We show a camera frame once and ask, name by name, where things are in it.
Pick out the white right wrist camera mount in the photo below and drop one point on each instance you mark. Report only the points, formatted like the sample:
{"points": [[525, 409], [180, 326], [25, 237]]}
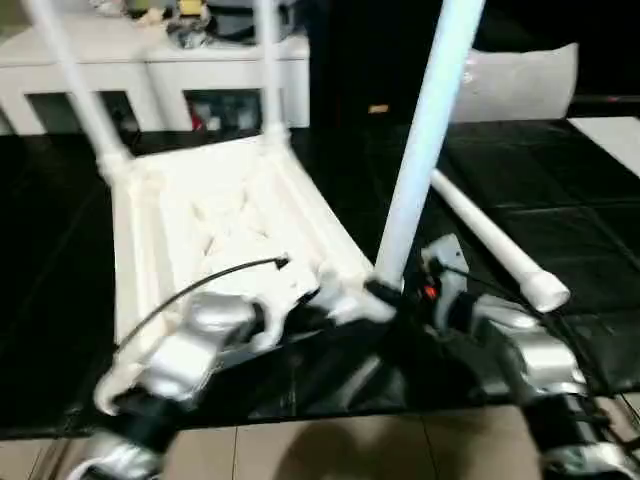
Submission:
{"points": [[447, 260]]}

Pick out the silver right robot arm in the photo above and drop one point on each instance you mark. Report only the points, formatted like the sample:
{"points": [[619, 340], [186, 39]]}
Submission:
{"points": [[535, 350]]}

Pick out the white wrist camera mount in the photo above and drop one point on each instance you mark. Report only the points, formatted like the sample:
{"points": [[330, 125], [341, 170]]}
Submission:
{"points": [[447, 260], [295, 280]]}

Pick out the white plastic table top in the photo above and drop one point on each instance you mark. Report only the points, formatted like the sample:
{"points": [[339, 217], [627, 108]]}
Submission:
{"points": [[165, 215]]}

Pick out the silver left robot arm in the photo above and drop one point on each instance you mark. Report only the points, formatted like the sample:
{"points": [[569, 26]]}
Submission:
{"points": [[185, 345]]}

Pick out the grey cushion with metal fittings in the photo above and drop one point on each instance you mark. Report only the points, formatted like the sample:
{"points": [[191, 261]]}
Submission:
{"points": [[525, 85]]}

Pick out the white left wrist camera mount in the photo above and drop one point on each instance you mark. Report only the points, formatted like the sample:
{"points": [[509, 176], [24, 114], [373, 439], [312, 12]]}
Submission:
{"points": [[295, 280]]}

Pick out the white flat board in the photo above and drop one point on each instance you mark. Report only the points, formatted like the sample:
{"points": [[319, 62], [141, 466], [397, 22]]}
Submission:
{"points": [[610, 142]]}

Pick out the white plastic table leg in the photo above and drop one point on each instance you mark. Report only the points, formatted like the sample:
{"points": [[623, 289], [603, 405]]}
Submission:
{"points": [[272, 75], [85, 90], [425, 140], [500, 245]]}

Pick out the black table mat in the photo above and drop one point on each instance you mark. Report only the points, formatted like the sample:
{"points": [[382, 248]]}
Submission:
{"points": [[550, 225]]}

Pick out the white glass-door cabinet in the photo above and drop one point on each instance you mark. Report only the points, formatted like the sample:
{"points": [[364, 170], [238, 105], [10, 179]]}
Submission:
{"points": [[100, 65]]}

